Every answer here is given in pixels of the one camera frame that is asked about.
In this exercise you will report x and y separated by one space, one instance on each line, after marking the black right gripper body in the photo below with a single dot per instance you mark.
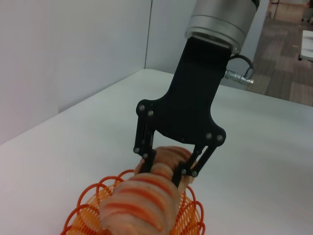
193 98

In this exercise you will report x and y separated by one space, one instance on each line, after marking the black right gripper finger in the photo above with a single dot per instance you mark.
149 160
179 171

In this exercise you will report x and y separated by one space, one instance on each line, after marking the orange striped bread loaf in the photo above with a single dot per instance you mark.
139 200

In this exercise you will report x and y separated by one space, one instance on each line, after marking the white table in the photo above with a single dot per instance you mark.
308 44

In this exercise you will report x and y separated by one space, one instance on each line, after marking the light wooden furniture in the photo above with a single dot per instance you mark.
288 11

